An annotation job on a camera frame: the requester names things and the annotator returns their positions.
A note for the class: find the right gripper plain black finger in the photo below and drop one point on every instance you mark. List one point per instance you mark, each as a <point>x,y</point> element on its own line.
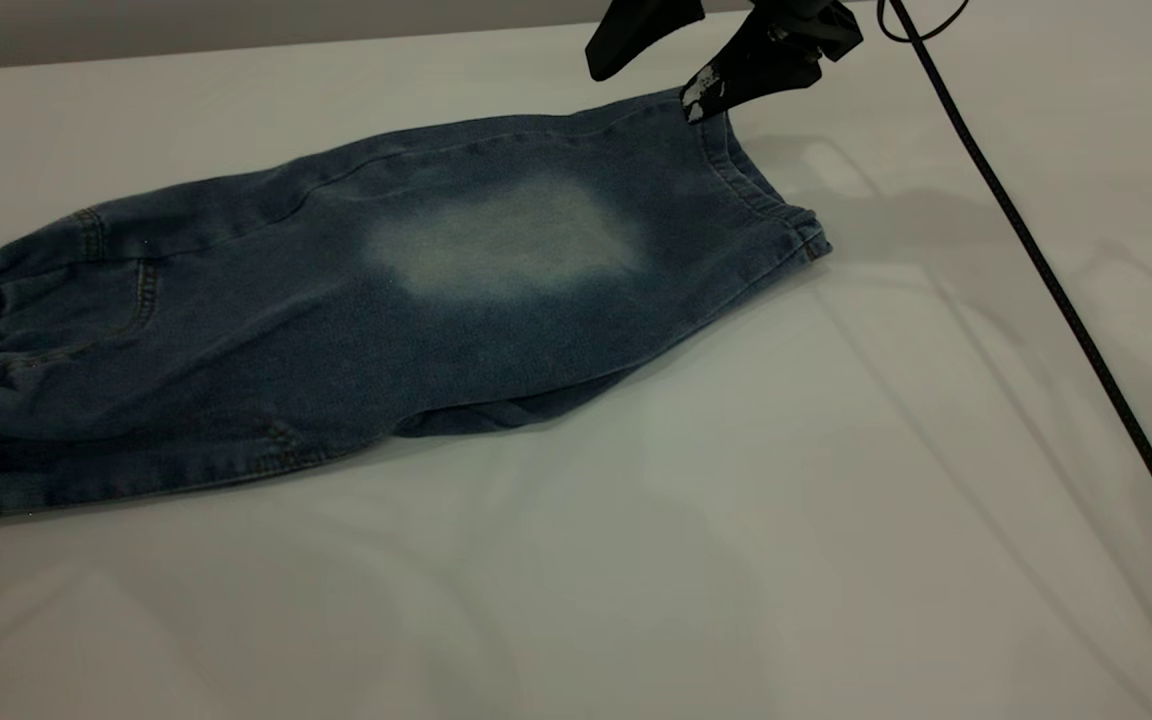
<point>641,30</point>

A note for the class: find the right gripper worn-tip finger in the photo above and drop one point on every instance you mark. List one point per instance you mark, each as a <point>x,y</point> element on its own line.
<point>766,60</point>

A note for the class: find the blue denim shorts with print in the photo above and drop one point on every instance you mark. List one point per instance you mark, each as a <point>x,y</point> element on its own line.
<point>436,300</point>

